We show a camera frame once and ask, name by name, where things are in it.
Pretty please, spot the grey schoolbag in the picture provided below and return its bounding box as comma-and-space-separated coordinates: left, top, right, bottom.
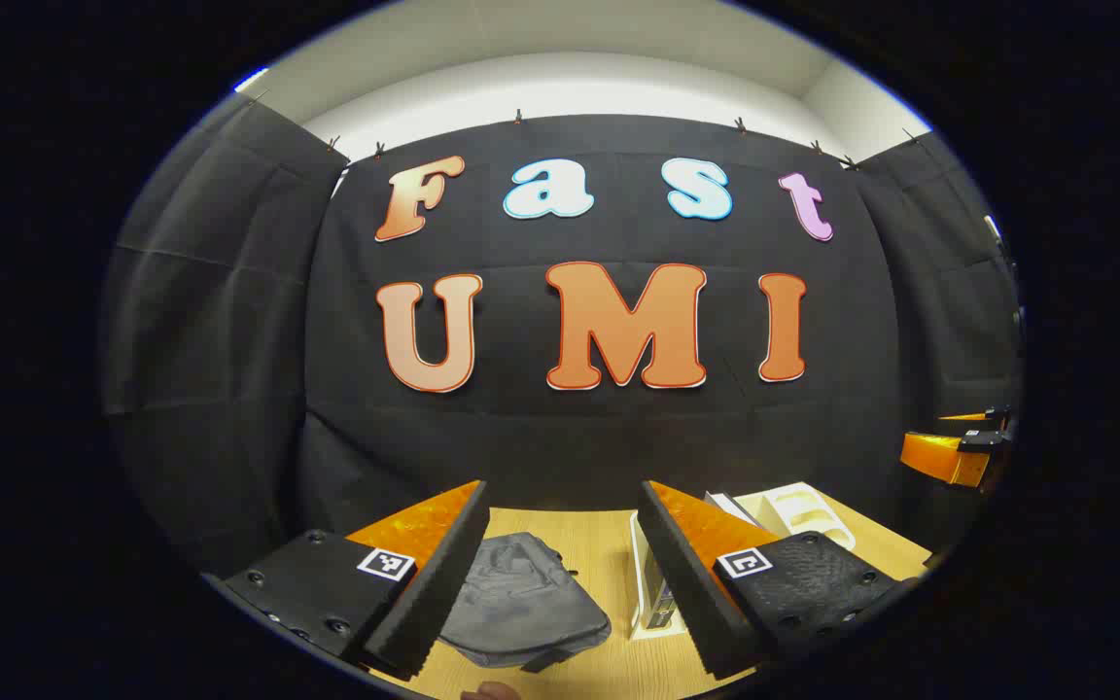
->
438, 532, 613, 672

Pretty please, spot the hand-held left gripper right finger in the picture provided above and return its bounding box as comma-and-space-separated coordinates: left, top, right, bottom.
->
636, 479, 923, 682

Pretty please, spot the row of cloth clips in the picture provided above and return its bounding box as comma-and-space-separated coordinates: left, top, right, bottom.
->
249, 87, 923, 172

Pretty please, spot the white bookshelf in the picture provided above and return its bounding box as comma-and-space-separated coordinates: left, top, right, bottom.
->
628, 481, 858, 643

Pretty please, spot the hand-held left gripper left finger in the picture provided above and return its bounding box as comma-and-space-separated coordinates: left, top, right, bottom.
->
218, 479, 493, 682

